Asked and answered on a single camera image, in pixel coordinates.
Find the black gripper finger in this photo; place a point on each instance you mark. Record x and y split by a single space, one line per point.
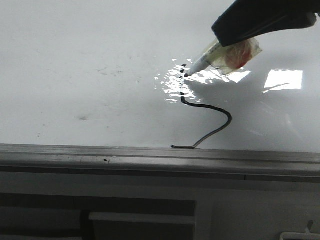
246 19

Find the white whiteboard marker with tape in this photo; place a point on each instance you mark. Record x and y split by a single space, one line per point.
225 60

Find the white whiteboard with aluminium frame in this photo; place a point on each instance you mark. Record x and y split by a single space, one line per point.
94 84

